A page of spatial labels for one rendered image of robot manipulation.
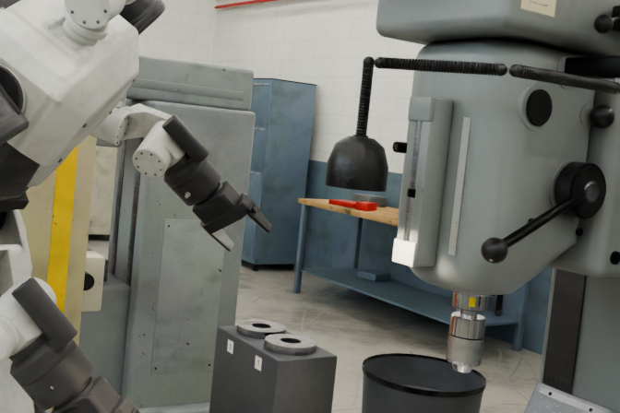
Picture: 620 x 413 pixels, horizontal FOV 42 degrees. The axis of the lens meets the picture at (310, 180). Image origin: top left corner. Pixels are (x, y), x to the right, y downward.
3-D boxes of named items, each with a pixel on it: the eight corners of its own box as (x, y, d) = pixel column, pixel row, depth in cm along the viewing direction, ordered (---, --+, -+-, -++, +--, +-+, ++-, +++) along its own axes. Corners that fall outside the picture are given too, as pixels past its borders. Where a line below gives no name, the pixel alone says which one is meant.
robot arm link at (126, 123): (168, 173, 151) (101, 147, 151) (185, 147, 157) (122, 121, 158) (173, 147, 146) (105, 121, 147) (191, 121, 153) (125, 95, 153)
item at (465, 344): (482, 370, 106) (487, 328, 106) (447, 365, 107) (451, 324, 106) (478, 359, 111) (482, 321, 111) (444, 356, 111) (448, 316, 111)
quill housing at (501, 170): (482, 306, 95) (514, 32, 93) (372, 271, 111) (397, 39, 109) (583, 300, 105) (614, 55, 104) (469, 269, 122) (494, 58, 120)
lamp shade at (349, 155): (314, 184, 93) (319, 130, 92) (339, 183, 99) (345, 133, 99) (372, 192, 89) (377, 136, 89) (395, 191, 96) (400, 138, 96)
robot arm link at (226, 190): (199, 245, 158) (158, 203, 153) (216, 214, 165) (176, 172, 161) (244, 222, 151) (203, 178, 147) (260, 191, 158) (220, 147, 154)
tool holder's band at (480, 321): (487, 328, 106) (488, 321, 106) (451, 324, 106) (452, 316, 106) (482, 321, 111) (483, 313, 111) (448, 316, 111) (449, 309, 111)
